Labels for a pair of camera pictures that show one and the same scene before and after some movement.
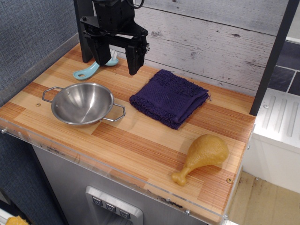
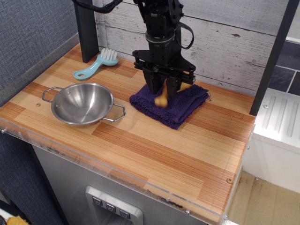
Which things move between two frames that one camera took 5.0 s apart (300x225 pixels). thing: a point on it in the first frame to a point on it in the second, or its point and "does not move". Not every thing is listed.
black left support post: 83,8 does not move
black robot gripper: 113,20 to 166,55
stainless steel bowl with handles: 83,103 does not move
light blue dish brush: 85,73 does not move
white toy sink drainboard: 273,154 does not move
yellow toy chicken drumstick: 206,150 to 162,101
